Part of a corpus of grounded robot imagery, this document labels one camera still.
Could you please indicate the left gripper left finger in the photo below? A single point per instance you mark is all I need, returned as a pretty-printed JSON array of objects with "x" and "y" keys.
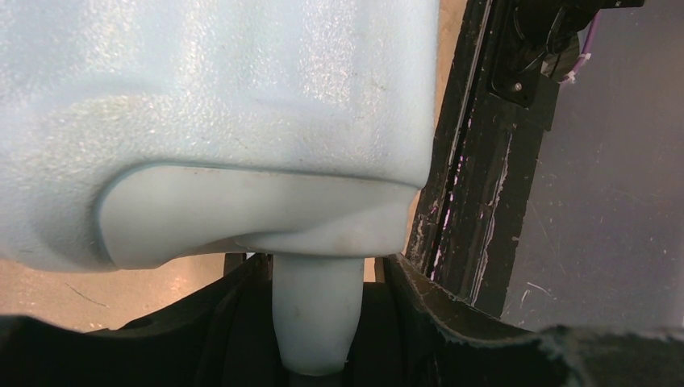
[{"x": 220, "y": 335}]

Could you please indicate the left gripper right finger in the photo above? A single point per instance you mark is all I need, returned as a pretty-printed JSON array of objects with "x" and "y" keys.
[{"x": 413, "y": 332}]

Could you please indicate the light blue suitcase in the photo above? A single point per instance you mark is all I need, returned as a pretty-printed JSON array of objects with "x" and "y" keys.
[{"x": 137, "y": 132}]

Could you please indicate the black metal base rail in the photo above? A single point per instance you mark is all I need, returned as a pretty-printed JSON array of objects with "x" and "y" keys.
[{"x": 496, "y": 106}]

